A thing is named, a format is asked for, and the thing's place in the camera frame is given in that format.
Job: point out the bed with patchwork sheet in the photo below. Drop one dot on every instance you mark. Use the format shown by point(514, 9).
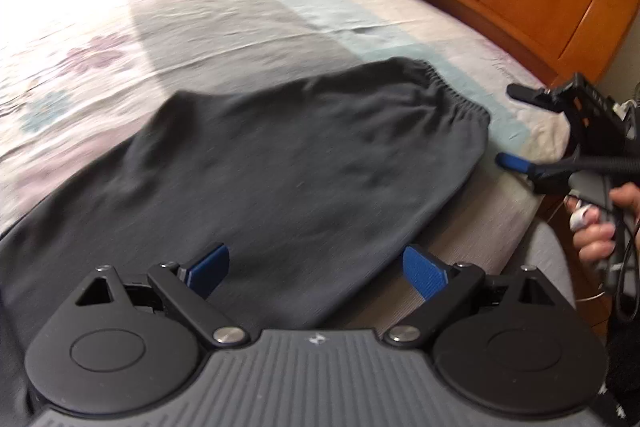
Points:
point(225, 7)

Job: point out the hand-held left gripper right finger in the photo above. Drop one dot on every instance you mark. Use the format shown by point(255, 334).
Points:
point(424, 272)

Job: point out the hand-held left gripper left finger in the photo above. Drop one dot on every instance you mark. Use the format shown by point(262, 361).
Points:
point(210, 268)

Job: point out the person's right hand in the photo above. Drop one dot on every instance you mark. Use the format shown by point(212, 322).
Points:
point(595, 242)

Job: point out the dark speckled cloth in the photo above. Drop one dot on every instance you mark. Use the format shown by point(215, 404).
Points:
point(622, 377)

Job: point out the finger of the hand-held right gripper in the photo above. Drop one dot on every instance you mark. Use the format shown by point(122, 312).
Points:
point(515, 163)
point(525, 93)

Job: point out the dark grey pants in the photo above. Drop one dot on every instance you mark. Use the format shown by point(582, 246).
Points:
point(275, 167)

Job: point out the white charger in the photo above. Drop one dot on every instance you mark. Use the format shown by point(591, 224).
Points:
point(622, 108)

